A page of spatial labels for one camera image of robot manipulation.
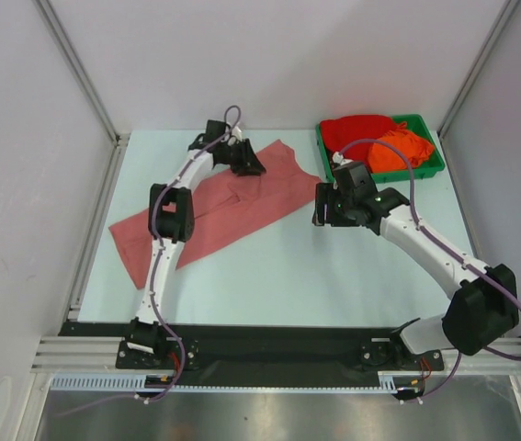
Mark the green plastic bin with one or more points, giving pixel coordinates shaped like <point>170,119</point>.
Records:
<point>411,137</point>

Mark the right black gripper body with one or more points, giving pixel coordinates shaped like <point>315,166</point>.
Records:
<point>329,209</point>

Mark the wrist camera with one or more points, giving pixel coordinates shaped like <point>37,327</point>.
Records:
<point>235,136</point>
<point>339,161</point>

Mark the pink t shirt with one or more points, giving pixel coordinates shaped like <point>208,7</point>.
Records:
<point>227,208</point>

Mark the aluminium frame rail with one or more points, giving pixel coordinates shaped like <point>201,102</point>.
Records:
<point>75,354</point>

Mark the red t shirt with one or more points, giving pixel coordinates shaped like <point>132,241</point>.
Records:
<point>337,133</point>

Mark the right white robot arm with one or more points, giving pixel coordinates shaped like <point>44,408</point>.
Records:
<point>481,298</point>

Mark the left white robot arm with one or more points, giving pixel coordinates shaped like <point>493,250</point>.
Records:
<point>171,224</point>

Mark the white cable duct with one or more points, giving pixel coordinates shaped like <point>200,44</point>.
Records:
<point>152,384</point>

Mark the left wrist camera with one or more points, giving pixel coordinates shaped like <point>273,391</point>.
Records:
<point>235,136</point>

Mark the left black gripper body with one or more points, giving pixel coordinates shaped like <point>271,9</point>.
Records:
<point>236,157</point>

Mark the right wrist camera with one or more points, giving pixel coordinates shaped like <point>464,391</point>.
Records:
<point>339,161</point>

